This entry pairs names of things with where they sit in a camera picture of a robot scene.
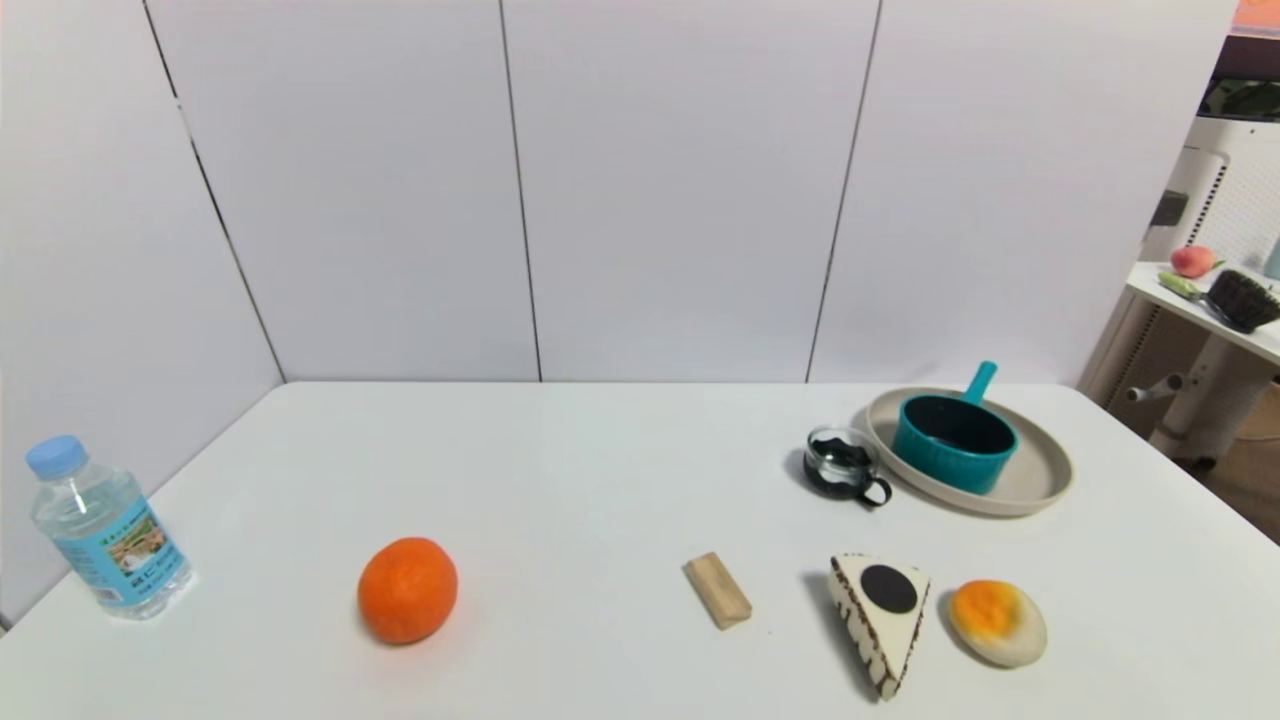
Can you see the brown round plate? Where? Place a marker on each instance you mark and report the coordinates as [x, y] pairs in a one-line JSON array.
[[1040, 475]]

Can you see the pale blue object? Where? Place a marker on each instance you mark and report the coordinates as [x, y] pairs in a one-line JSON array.
[[1273, 258]]

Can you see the small wooden block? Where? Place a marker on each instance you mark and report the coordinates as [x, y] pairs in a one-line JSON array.
[[718, 590]]

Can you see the orange fruit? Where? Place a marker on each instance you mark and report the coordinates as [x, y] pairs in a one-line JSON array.
[[407, 590]]

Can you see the triangular cake slice toy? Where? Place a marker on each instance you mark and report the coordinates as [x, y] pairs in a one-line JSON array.
[[885, 615]]

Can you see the white bun orange top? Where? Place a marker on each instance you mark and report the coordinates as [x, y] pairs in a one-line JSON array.
[[997, 622]]

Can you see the pink peach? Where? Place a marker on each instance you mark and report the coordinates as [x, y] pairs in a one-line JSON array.
[[1192, 261]]

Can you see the clear water bottle blue cap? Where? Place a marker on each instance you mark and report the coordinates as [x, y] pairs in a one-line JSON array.
[[105, 535]]

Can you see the white side table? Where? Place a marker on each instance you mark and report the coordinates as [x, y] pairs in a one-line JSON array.
[[1215, 380]]

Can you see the white pegboard panel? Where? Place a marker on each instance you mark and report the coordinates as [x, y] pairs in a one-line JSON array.
[[1215, 190]]

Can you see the black round brush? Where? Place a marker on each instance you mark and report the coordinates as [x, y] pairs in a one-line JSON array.
[[1243, 300]]

